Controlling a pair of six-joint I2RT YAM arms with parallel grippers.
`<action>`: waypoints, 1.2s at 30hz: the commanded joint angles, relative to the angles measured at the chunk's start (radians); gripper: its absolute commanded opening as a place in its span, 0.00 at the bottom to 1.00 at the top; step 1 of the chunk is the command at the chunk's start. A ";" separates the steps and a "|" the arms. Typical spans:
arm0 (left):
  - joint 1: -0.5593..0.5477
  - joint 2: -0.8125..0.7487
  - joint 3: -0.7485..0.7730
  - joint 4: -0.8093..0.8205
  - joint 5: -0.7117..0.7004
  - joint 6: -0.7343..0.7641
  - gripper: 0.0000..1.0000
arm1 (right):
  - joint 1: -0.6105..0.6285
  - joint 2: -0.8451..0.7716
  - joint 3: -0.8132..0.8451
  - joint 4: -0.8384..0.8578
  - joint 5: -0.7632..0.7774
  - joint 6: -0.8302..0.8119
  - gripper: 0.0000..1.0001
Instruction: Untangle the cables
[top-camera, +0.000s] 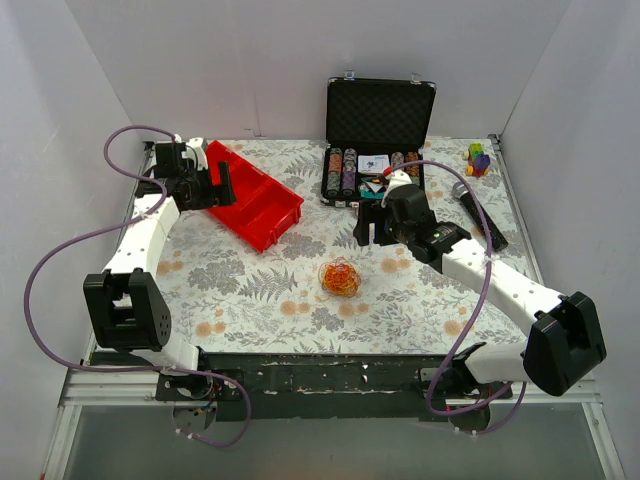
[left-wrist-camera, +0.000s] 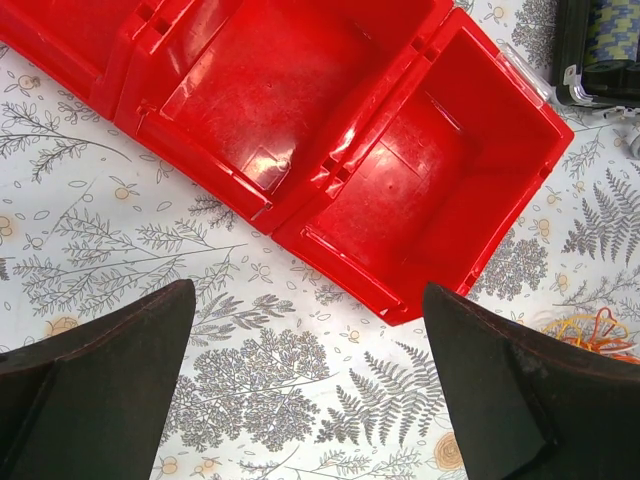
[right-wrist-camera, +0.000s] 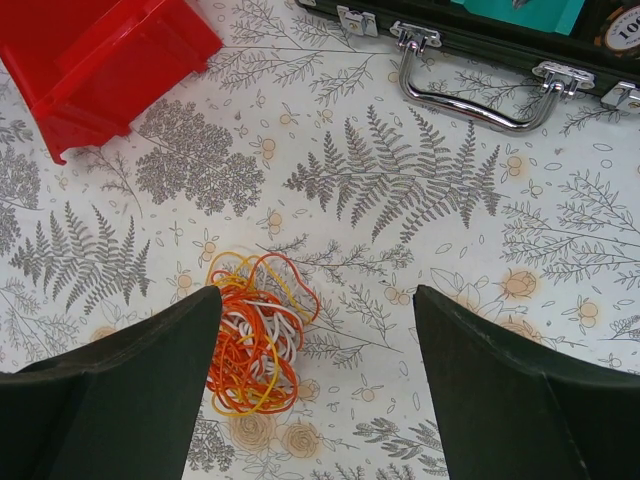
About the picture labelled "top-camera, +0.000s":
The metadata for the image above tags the red plastic compartment bin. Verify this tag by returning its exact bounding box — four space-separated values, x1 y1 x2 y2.
206 141 304 253

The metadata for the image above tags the orange rubber band tangle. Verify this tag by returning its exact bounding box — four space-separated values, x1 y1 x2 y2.
318 257 362 301

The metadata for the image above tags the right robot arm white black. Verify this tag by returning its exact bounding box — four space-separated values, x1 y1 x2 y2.
354 184 607 398

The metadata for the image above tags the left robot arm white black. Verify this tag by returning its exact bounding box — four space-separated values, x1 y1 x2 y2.
83 137 236 400

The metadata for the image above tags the white playing card box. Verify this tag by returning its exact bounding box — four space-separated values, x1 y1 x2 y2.
357 154 390 175

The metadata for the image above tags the black poker chip case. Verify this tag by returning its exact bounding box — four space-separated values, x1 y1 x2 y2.
320 71 437 208

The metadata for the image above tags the colourful toy block train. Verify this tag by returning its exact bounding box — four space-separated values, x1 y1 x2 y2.
463 143 491 177

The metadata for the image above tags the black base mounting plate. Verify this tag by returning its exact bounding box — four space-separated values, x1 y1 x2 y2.
154 352 514 424

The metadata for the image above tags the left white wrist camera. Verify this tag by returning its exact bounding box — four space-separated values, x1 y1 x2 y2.
182 137 209 171

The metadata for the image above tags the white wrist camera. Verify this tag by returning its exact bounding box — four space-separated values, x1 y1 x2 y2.
182 137 209 171
384 169 412 194

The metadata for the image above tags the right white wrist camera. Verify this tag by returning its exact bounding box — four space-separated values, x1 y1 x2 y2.
384 169 412 194

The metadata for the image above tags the aluminium frame rail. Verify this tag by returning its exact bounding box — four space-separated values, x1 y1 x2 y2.
58 367 166 407

